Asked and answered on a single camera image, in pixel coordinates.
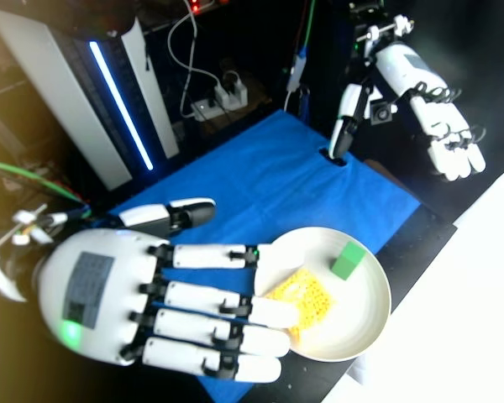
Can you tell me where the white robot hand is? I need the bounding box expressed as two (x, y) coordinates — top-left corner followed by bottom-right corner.
(328, 40), (487, 183)
(32, 197), (307, 384)

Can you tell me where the green cube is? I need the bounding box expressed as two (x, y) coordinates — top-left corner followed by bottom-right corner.
(331, 240), (368, 280)

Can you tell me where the white round plate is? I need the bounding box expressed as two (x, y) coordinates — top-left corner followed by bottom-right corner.
(254, 226), (392, 362)

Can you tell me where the white adapter box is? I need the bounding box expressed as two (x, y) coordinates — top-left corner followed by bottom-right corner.
(286, 48), (312, 92)

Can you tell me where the blue cloth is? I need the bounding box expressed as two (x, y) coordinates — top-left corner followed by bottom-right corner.
(108, 109), (423, 403)

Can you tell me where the white power strip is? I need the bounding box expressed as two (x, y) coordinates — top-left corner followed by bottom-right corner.
(191, 71), (249, 123)

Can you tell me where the white tower with light strip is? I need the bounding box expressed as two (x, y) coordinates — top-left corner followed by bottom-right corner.
(0, 6), (181, 192)

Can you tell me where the white board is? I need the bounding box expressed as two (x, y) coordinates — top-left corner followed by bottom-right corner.
(318, 159), (504, 403)

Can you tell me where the black square camera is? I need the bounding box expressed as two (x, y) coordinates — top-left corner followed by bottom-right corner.
(369, 100), (398, 127)

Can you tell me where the thin green cable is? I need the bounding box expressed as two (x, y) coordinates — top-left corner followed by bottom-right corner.
(298, 0), (317, 55)

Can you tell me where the green braided cable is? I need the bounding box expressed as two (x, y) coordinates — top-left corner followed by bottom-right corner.
(0, 158), (94, 216)

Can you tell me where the white cable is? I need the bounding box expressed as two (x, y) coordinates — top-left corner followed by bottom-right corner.
(166, 0), (236, 119)

